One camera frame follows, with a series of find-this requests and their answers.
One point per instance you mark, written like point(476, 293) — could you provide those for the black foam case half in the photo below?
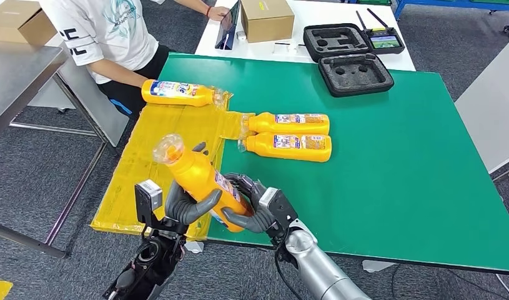
point(355, 76)
point(337, 41)

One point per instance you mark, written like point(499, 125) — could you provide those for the person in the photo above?
point(113, 37)

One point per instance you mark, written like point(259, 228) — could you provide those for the orange detergent bottle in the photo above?
point(287, 153)
point(175, 98)
point(196, 174)
point(287, 126)

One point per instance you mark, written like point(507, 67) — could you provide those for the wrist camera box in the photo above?
point(148, 200)
point(281, 211)

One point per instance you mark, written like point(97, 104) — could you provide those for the dark tablet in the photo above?
point(227, 29)

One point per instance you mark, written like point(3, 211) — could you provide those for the white table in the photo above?
point(320, 12)

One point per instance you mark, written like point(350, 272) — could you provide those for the white table foot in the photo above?
point(194, 247)
point(378, 266)

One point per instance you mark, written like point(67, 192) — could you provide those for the red wristband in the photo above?
point(208, 10)

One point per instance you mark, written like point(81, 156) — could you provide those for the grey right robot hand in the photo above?
point(254, 221)

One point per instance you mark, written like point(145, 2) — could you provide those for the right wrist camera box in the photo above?
point(281, 211)

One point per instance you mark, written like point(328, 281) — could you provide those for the person's left forearm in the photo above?
point(192, 5)

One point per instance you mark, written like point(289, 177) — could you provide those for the blue metal rack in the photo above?
point(452, 4)

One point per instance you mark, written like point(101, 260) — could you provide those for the tall brown cardboard box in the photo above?
point(266, 22)

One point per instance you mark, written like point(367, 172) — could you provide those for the flat brown cardboard box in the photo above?
point(18, 20)

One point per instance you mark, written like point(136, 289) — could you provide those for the green crate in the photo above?
point(374, 1)

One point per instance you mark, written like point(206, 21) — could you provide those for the person's left hand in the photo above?
point(219, 13)

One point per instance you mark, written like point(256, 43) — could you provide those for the small white object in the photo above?
point(241, 35)

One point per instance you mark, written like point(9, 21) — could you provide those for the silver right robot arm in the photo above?
point(320, 269)

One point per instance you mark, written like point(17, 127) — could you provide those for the black remote controller with screen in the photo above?
point(384, 42)

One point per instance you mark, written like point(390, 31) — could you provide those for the grey side panel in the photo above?
point(88, 120)

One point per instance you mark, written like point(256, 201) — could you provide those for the grey table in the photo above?
point(494, 103)

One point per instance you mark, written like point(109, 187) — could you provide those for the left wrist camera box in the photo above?
point(148, 200)

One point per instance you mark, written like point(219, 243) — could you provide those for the black pen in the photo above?
point(289, 44)

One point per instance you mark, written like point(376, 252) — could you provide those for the steel table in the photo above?
point(14, 74)

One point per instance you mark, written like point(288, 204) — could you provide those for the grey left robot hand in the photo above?
point(184, 211)

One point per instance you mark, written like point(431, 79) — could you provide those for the person's right forearm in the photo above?
point(113, 72)

